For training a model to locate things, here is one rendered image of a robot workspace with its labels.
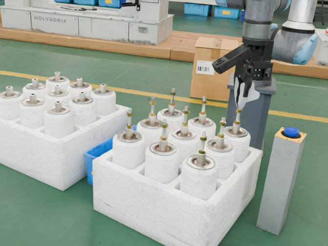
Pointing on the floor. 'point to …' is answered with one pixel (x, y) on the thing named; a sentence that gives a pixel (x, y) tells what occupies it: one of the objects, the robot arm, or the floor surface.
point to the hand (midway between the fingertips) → (237, 104)
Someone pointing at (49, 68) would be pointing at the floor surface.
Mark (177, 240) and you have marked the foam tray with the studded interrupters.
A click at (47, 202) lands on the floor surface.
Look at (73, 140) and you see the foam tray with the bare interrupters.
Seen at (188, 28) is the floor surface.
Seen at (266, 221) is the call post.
